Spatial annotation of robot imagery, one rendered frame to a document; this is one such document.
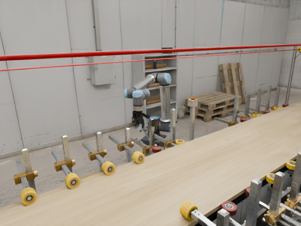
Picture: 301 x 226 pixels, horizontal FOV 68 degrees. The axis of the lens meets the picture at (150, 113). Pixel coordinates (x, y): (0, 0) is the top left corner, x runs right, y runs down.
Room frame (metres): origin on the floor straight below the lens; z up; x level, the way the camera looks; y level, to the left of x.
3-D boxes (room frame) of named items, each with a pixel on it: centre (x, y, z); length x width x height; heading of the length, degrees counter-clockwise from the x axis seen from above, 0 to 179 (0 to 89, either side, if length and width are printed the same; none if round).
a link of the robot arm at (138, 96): (1.90, 0.10, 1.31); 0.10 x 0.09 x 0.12; 157
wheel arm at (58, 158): (1.44, 0.65, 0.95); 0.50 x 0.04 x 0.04; 35
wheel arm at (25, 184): (1.30, 0.85, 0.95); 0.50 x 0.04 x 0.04; 35
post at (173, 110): (2.03, -0.21, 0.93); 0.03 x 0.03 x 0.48; 35
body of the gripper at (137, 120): (1.89, 0.11, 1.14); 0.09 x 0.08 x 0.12; 125
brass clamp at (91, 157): (1.58, 0.42, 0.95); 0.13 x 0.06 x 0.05; 125
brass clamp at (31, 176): (1.29, 0.83, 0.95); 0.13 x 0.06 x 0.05; 125
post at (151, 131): (1.88, -0.01, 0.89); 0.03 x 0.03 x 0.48; 35
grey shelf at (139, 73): (4.84, -0.12, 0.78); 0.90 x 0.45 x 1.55; 125
